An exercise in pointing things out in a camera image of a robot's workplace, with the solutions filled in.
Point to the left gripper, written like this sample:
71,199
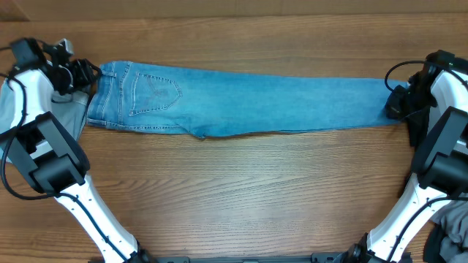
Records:
87,77

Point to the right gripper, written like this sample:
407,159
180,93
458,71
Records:
396,103

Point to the blue denim jeans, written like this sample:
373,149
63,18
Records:
172,100

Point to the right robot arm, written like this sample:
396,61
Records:
438,172

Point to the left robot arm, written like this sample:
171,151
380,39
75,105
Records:
46,154

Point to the folded light blue jeans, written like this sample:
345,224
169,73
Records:
70,110

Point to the grey cargo pants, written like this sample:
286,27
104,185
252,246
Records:
452,220

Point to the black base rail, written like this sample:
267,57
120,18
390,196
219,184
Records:
248,259

